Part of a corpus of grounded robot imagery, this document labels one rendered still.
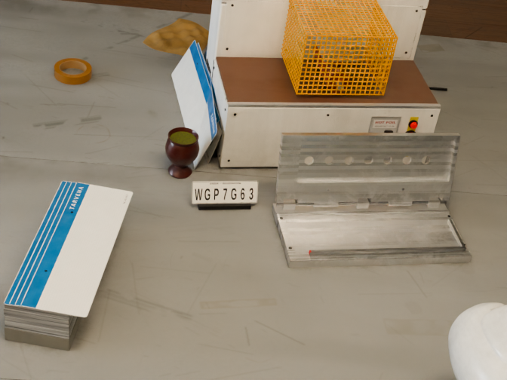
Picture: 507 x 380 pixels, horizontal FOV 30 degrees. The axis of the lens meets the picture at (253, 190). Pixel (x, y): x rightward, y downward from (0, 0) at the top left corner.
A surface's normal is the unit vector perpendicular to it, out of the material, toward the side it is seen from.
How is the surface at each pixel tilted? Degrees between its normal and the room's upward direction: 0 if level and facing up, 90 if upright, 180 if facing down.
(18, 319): 90
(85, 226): 0
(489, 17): 0
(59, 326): 90
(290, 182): 76
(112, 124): 0
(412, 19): 90
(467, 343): 60
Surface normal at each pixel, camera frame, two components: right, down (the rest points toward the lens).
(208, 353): 0.12, -0.78
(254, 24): 0.17, 0.62
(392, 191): 0.19, 0.42
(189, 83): -0.81, -0.32
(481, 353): -0.58, -0.52
